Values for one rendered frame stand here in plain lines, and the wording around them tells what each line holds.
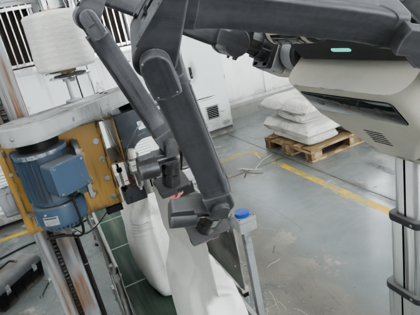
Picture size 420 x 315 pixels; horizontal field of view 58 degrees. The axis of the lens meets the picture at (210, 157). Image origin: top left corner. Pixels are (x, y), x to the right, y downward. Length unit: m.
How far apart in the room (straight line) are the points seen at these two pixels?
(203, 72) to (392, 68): 4.42
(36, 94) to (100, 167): 2.72
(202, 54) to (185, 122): 4.59
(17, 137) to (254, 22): 0.78
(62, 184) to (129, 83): 0.33
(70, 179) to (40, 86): 2.98
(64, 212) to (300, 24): 0.89
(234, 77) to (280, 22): 5.57
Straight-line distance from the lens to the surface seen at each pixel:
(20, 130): 1.12
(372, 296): 2.41
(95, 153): 1.37
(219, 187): 0.73
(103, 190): 1.42
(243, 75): 6.16
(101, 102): 1.27
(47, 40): 1.13
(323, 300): 2.38
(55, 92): 4.06
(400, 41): 0.59
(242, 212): 1.52
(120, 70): 1.01
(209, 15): 0.49
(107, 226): 2.79
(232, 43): 1.07
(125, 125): 1.37
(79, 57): 1.13
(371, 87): 0.87
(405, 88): 0.82
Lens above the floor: 1.59
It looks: 20 degrees down
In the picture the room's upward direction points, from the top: 12 degrees counter-clockwise
